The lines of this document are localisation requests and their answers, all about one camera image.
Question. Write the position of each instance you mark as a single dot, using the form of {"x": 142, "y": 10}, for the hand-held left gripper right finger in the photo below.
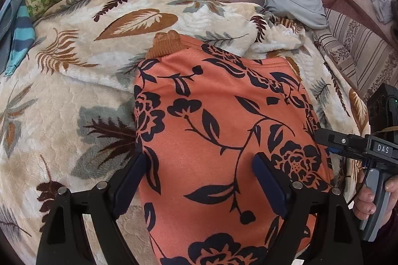
{"x": 267, "y": 181}

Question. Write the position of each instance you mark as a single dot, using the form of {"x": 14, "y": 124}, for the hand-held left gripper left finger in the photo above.
{"x": 130, "y": 181}

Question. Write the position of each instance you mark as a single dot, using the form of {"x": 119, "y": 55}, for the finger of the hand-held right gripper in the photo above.
{"x": 342, "y": 142}

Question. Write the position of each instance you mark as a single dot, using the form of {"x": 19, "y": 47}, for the orange floral garment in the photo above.
{"x": 224, "y": 128}

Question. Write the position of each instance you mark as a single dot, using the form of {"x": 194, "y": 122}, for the person's right hand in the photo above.
{"x": 366, "y": 202}

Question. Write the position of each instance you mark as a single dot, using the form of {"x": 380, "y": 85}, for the cream leaf-print blanket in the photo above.
{"x": 62, "y": 128}

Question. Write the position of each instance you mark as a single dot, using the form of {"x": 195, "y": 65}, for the striped floral bed cover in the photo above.
{"x": 360, "y": 50}

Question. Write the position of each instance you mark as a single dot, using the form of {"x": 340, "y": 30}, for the small pale grey cloth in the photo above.
{"x": 377, "y": 3}

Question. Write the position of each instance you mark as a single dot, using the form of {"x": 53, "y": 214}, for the teal striped cloth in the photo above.
{"x": 21, "y": 34}

